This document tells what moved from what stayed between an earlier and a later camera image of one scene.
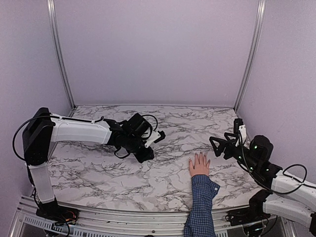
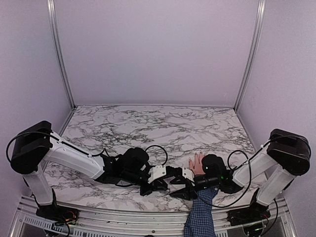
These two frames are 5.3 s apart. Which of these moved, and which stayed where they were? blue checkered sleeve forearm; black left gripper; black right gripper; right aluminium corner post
Moved: black left gripper; black right gripper
Stayed: right aluminium corner post; blue checkered sleeve forearm
